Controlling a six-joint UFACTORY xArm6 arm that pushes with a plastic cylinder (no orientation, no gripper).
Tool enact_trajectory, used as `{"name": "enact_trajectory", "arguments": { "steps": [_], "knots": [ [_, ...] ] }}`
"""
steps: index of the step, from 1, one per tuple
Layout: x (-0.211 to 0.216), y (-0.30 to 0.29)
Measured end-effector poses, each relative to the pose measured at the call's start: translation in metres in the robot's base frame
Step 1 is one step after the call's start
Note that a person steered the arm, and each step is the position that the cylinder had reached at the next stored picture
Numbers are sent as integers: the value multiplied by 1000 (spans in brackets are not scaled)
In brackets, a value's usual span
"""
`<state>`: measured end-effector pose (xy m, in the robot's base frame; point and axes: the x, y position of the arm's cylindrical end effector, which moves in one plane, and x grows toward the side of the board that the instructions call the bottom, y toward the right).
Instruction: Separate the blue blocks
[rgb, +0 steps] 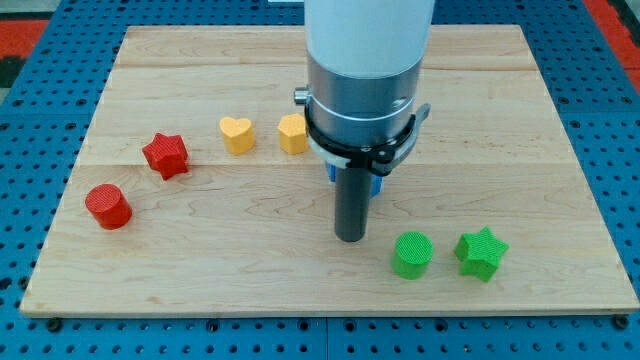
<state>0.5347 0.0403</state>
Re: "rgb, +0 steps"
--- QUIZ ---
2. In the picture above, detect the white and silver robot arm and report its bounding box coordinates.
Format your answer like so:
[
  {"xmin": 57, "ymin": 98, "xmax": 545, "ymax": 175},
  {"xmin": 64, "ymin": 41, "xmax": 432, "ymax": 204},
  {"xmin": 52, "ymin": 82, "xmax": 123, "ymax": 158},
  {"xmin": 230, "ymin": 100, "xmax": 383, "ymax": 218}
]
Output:
[{"xmin": 304, "ymin": 0, "xmax": 435, "ymax": 147}]

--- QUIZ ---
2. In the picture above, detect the blue block left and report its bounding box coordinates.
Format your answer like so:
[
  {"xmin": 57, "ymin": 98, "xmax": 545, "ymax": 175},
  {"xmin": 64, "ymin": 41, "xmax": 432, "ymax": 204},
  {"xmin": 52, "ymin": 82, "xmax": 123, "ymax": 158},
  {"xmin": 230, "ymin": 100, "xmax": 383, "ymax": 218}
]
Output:
[{"xmin": 325, "ymin": 162, "xmax": 336, "ymax": 183}]

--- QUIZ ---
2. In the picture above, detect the blue block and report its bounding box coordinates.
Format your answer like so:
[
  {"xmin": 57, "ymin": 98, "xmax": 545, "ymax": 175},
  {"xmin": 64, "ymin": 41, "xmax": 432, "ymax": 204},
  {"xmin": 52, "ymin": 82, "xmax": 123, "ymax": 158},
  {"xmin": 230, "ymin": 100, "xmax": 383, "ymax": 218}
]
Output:
[
  {"xmin": 325, "ymin": 162, "xmax": 336, "ymax": 183},
  {"xmin": 370, "ymin": 175, "xmax": 384, "ymax": 198}
]

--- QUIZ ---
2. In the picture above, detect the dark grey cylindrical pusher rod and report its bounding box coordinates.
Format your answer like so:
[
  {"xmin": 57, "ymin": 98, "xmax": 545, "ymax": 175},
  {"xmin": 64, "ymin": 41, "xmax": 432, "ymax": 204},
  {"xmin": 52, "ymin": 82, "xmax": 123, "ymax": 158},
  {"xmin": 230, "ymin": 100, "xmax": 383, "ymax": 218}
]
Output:
[{"xmin": 334, "ymin": 168, "xmax": 372, "ymax": 242}]

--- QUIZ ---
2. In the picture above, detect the blue block right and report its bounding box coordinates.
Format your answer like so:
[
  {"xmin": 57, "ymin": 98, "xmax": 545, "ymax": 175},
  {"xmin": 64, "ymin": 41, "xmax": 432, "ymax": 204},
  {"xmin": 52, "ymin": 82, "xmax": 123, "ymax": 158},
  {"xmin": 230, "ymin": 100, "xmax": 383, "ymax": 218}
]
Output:
[{"xmin": 370, "ymin": 175, "xmax": 384, "ymax": 198}]

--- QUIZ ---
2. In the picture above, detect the yellow hexagon block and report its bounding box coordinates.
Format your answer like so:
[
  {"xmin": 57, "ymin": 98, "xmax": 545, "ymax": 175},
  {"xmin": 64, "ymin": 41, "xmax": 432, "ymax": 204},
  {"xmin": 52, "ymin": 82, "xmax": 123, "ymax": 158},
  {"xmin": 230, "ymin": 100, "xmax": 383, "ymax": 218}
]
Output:
[{"xmin": 278, "ymin": 113, "xmax": 309, "ymax": 155}]

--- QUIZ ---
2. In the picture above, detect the yellow heart block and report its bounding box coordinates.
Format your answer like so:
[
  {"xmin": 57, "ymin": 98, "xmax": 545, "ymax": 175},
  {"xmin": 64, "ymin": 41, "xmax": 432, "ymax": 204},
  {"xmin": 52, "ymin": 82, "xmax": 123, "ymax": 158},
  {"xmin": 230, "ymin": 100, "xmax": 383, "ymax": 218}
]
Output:
[{"xmin": 219, "ymin": 117, "xmax": 256, "ymax": 155}]

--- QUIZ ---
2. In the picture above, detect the green cylinder block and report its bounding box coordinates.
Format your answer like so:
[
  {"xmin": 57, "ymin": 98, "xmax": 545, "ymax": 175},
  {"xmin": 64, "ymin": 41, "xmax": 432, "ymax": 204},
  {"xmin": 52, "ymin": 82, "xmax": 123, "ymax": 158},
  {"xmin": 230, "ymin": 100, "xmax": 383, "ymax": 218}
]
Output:
[{"xmin": 392, "ymin": 231, "xmax": 434, "ymax": 280}]

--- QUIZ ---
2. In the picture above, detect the wooden board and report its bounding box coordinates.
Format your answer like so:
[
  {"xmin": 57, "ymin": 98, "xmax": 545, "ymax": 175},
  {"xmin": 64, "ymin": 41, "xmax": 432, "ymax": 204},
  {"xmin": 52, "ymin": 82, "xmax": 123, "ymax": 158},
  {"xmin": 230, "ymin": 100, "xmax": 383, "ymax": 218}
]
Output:
[{"xmin": 21, "ymin": 25, "xmax": 639, "ymax": 318}]

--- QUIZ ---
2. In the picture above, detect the red star block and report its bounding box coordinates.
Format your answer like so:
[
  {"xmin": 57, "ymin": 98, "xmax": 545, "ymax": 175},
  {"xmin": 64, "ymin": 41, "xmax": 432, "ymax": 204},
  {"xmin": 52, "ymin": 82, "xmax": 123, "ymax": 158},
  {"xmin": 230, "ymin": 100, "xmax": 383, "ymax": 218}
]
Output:
[{"xmin": 142, "ymin": 133, "xmax": 189, "ymax": 180}]

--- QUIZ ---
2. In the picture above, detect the green star block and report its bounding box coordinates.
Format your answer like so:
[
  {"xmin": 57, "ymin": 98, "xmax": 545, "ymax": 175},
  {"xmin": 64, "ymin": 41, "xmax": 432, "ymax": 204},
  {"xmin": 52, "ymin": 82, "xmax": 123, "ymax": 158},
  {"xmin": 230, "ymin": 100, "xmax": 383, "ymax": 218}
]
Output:
[{"xmin": 454, "ymin": 226, "xmax": 510, "ymax": 282}]

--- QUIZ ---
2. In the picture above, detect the red cylinder block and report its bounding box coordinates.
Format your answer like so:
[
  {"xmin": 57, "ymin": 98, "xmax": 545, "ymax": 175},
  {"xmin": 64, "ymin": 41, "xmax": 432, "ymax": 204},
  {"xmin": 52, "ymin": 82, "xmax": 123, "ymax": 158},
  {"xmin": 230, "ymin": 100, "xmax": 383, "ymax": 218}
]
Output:
[{"xmin": 85, "ymin": 183, "xmax": 133, "ymax": 230}]

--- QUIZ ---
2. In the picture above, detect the black clamp ring bracket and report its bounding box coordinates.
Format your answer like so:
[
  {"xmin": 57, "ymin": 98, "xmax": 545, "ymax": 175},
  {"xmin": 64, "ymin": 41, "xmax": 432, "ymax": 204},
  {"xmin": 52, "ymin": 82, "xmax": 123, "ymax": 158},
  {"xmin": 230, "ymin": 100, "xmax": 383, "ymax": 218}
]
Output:
[{"xmin": 304, "ymin": 103, "xmax": 431, "ymax": 177}]

